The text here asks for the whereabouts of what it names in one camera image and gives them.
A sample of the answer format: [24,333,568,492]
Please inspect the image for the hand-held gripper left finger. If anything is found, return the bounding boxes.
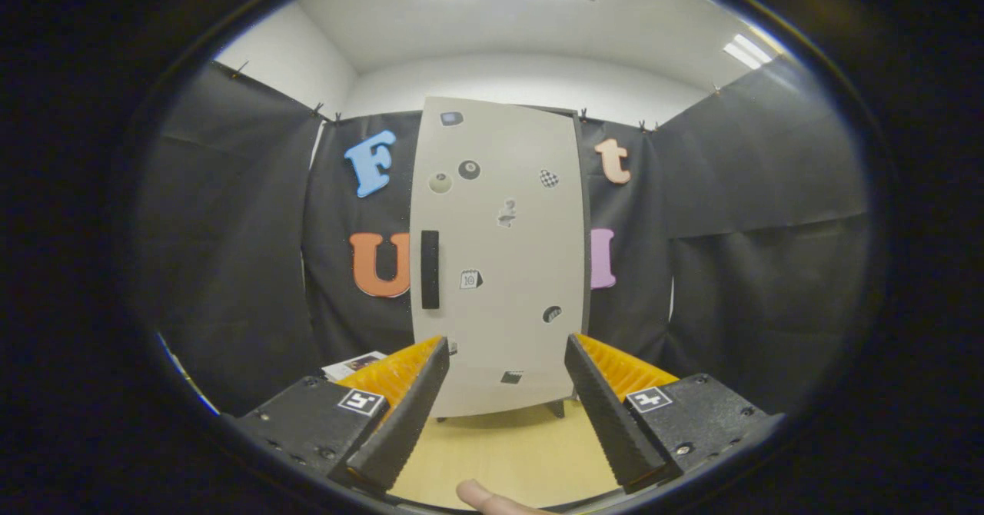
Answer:
[221,336,451,494]

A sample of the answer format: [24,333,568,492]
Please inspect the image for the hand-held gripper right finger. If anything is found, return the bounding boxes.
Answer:
[563,334,786,496]

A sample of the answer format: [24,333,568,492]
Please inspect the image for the black door handle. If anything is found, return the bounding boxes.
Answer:
[421,230,440,310]

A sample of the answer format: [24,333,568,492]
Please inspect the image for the grey shoe cabinet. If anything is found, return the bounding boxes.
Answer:
[409,97,593,422]

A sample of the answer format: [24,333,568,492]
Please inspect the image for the white shoe cabinet door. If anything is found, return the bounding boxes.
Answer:
[409,97,587,417]

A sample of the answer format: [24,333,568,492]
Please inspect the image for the white book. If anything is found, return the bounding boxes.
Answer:
[321,351,387,381]

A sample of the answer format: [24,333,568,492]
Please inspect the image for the black backdrop cloth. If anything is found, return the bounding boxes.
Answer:
[135,58,873,416]

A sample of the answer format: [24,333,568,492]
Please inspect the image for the small ceiling light panel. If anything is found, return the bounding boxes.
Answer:
[723,33,773,70]

